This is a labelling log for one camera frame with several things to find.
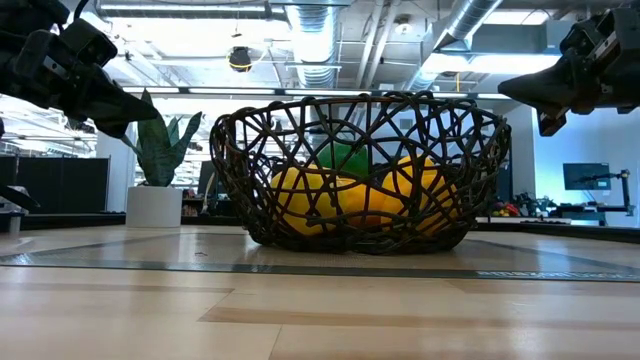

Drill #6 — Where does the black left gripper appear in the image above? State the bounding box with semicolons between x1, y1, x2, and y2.
0;29;160;140

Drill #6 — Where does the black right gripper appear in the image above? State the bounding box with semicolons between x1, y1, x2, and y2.
498;7;640;138

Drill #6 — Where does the large yellow lemon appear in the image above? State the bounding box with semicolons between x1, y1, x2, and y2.
379;154;459;234

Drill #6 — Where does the small yellow lemon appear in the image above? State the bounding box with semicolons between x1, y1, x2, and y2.
269;164;344;236

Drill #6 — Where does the large bright green lime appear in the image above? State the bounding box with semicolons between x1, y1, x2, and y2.
315;141;371;179

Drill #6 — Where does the dark woven wicker basket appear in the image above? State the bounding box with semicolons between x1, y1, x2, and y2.
208;89;512;256

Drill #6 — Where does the green snake plant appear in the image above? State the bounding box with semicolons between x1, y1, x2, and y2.
119;88;204;188

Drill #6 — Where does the dark computer monitor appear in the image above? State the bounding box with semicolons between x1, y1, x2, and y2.
562;162;612;192

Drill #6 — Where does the black room partition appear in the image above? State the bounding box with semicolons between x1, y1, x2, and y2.
0;155;111;214

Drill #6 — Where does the white plant pot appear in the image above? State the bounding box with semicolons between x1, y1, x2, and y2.
124;185;184;229

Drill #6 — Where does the long ceiling light strip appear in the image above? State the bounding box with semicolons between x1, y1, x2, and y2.
119;84;511;104

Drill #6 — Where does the black desk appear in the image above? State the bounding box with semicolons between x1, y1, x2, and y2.
552;202;626;226

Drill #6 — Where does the colourful toy pile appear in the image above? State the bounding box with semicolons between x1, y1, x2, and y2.
492;199;521;219

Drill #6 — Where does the black ceiling dome device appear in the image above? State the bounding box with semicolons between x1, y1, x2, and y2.
228;45;253;74

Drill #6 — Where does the black-bordered baking mat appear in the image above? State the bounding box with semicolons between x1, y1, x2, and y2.
0;232;640;281

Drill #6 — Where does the orange citrus fruit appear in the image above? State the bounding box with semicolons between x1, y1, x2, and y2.
339;177;396;229

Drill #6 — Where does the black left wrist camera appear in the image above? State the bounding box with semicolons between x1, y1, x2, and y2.
59;18;119;69

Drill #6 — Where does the spiral silver ceiling duct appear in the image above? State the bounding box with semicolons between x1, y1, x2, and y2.
404;0;504;91

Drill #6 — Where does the corrugated silver ceiling duct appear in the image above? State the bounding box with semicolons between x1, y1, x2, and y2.
284;4;341;90

